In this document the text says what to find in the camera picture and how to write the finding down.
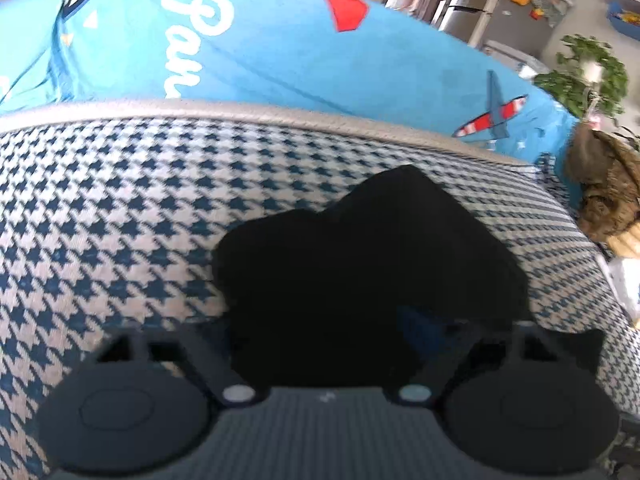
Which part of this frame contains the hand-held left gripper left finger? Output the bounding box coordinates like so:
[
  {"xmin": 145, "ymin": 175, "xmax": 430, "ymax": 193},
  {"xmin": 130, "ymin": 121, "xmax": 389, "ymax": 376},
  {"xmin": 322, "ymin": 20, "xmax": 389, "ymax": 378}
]
[{"xmin": 92, "ymin": 323, "xmax": 264, "ymax": 408}]

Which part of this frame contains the blue wall shelf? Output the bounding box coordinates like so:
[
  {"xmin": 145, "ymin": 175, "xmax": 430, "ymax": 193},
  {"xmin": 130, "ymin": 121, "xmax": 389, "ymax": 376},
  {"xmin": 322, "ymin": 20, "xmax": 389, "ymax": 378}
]
[{"xmin": 600, "ymin": 0, "xmax": 640, "ymax": 41}]

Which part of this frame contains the silver refrigerator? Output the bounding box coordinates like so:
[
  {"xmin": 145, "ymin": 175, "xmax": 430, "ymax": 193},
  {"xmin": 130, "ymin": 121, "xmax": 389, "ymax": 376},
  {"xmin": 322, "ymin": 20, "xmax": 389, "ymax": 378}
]
[{"xmin": 435, "ymin": 0, "xmax": 556, "ymax": 58}]

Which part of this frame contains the green leafy plant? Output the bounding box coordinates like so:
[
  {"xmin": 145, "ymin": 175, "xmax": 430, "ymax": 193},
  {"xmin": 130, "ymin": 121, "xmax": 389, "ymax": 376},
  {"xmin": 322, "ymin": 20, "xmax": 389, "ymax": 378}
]
[{"xmin": 532, "ymin": 34, "xmax": 630, "ymax": 121}]

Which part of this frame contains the blue printed sofa cover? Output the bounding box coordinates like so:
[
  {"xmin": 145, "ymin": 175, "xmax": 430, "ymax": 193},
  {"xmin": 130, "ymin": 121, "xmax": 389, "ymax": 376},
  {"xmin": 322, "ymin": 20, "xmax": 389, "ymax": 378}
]
[{"xmin": 0, "ymin": 0, "xmax": 588, "ymax": 206}]

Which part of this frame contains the houndstooth seat cover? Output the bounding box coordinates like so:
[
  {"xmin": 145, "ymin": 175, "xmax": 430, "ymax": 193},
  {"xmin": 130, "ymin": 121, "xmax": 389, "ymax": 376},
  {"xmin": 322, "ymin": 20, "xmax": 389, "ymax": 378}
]
[{"xmin": 0, "ymin": 99, "xmax": 640, "ymax": 480}]

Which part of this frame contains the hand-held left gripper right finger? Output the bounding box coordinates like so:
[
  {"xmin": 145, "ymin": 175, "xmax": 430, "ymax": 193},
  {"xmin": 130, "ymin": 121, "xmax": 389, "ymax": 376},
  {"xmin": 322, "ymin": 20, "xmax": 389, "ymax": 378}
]
[{"xmin": 395, "ymin": 306, "xmax": 564, "ymax": 407}]

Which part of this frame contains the plain black garment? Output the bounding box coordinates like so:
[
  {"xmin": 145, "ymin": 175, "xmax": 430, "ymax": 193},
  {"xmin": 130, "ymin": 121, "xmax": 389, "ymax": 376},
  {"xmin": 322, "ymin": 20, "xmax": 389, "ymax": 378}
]
[{"xmin": 211, "ymin": 164, "xmax": 607, "ymax": 391}]

